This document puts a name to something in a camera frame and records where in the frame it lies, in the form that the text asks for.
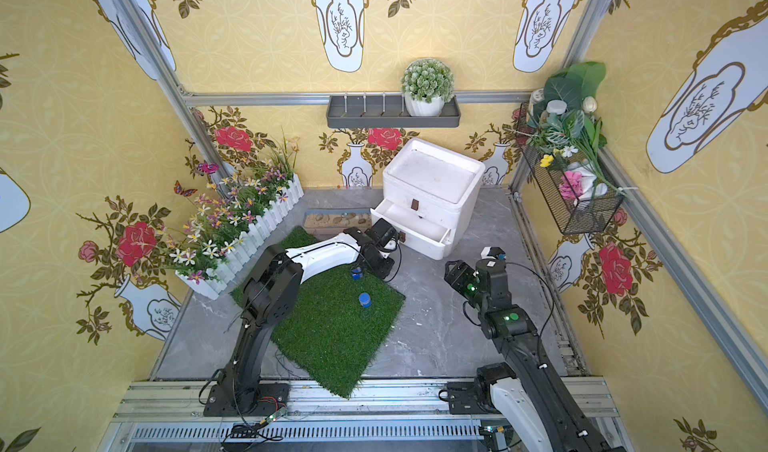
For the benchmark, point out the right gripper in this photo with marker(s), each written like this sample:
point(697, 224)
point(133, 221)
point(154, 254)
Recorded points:
point(458, 275)

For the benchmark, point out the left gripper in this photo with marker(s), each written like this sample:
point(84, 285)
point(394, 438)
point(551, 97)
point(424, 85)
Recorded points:
point(372, 259)

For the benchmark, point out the white three-drawer cabinet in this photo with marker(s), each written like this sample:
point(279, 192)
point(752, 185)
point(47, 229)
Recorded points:
point(429, 194)

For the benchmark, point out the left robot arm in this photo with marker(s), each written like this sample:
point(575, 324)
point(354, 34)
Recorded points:
point(271, 291)

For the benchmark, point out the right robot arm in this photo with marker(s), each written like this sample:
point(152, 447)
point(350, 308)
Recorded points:
point(524, 387)

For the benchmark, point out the tray of pebbles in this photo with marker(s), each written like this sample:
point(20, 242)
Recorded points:
point(330, 222)

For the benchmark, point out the green artificial grass mat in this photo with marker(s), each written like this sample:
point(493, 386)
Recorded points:
point(330, 335)

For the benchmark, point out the white fence flower planter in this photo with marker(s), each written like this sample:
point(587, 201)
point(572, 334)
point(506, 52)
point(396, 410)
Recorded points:
point(226, 233)

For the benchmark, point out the potted green succulent plant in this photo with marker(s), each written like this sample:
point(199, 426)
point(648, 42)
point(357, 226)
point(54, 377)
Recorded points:
point(427, 85)

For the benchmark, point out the artificial flower bouquet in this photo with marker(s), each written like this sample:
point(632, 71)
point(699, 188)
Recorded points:
point(568, 133)

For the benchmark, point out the small circuit board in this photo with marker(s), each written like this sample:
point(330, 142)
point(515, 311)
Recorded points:
point(247, 430)

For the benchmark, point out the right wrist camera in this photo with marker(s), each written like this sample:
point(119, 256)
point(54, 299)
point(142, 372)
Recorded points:
point(493, 253)

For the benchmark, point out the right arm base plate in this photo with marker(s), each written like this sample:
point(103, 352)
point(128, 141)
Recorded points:
point(466, 398)

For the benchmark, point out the grey wall shelf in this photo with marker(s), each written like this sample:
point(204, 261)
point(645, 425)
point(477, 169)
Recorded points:
point(384, 111)

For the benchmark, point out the black wire basket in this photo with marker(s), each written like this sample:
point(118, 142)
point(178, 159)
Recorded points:
point(581, 218)

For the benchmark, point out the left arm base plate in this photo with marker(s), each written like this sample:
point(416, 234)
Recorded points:
point(225, 401)

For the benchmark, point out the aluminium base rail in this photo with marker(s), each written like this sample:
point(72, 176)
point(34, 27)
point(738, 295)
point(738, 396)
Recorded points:
point(168, 416)

